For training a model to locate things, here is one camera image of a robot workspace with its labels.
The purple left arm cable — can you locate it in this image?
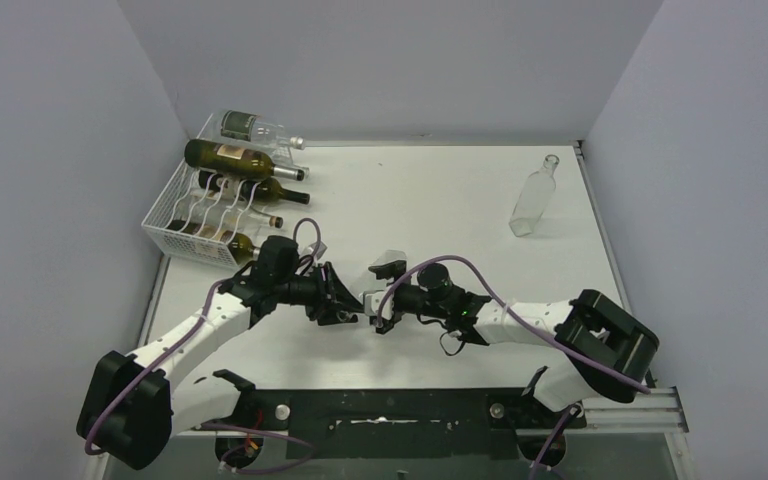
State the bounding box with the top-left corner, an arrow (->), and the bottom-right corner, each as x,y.
83,217 -> 324,476

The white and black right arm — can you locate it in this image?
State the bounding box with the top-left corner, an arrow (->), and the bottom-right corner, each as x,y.
358,255 -> 660,412

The clear bottle with dark label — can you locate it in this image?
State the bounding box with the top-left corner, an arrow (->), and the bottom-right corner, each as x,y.
218,110 -> 306,150

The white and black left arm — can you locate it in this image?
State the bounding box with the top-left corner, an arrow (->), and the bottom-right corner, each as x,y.
76,236 -> 364,470

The white wire wine rack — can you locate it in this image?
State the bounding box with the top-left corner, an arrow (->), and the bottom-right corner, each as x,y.
142,110 -> 310,268

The olive bottle with black cap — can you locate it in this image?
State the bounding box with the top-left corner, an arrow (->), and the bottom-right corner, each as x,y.
166,218 -> 266,266

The dark green wine bottle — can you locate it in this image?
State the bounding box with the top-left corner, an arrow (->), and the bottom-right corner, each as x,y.
197,171 -> 311,205

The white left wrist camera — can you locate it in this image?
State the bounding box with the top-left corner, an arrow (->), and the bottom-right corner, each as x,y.
297,244 -> 327,274

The clear bottle with brown cap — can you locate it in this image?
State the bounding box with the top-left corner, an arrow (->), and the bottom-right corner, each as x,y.
175,191 -> 283,229

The clear square glass bottle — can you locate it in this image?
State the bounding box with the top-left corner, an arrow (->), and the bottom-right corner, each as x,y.
508,154 -> 560,238

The brown bottle with tan label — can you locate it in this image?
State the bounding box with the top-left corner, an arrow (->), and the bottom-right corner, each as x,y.
184,139 -> 306,181

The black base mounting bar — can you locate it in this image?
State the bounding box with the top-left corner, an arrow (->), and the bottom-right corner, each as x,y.
214,388 -> 561,474

